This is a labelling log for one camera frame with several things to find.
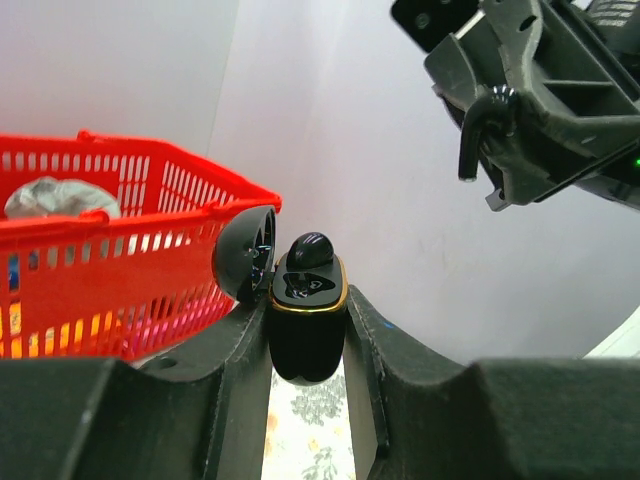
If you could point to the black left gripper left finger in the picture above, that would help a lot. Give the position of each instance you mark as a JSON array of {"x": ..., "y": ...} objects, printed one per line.
[{"x": 198, "y": 411}]

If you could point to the black wireless earbud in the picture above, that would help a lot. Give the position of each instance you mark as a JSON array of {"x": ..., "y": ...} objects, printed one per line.
[
  {"x": 310, "y": 250},
  {"x": 495, "y": 112}
]

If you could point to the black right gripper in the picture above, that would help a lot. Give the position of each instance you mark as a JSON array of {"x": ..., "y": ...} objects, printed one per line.
[{"x": 571, "y": 112}]

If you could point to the floral patterned table mat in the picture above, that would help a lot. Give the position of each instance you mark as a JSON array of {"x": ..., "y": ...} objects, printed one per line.
[{"x": 308, "y": 433}]

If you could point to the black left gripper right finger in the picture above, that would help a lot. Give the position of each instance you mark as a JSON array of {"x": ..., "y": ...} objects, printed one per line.
[{"x": 415, "y": 414}]

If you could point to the glossy black gold-trimmed case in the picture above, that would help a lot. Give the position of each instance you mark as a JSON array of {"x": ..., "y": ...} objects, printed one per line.
[{"x": 306, "y": 314}]

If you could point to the red plastic shopping basket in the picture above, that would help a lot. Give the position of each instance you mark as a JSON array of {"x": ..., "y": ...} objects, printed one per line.
[{"x": 125, "y": 287}]

